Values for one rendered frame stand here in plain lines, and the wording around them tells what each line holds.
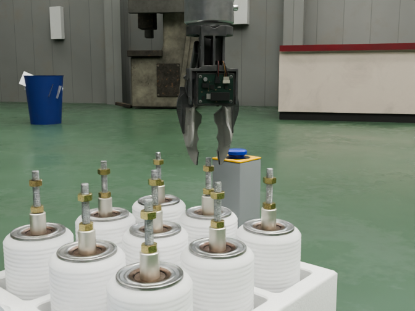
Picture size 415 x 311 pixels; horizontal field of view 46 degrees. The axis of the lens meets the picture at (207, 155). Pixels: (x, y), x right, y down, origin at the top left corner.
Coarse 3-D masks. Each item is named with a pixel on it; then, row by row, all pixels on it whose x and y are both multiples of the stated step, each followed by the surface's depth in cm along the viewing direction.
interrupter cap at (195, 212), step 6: (186, 210) 80; (192, 210) 80; (198, 210) 80; (222, 210) 80; (228, 210) 80; (192, 216) 77; (198, 216) 77; (204, 216) 77; (210, 216) 77; (222, 216) 76; (228, 216) 78
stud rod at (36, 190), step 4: (32, 172) 68; (36, 172) 68; (32, 176) 68; (36, 176) 68; (36, 188) 68; (36, 192) 68; (36, 196) 68; (36, 200) 68; (36, 204) 68; (40, 204) 69
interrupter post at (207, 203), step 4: (204, 196) 78; (208, 196) 78; (204, 200) 78; (208, 200) 78; (212, 200) 78; (204, 204) 78; (208, 204) 78; (212, 204) 78; (204, 208) 78; (208, 208) 78; (212, 208) 78; (204, 212) 79; (208, 212) 78; (212, 212) 79
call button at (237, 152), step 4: (228, 152) 95; (232, 152) 94; (236, 152) 94; (240, 152) 94; (244, 152) 95; (228, 156) 96; (232, 156) 95; (236, 156) 95; (240, 156) 95; (244, 156) 95
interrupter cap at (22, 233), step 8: (48, 224) 73; (56, 224) 72; (16, 232) 69; (24, 232) 69; (48, 232) 70; (56, 232) 69; (64, 232) 69; (24, 240) 66; (32, 240) 66; (40, 240) 66
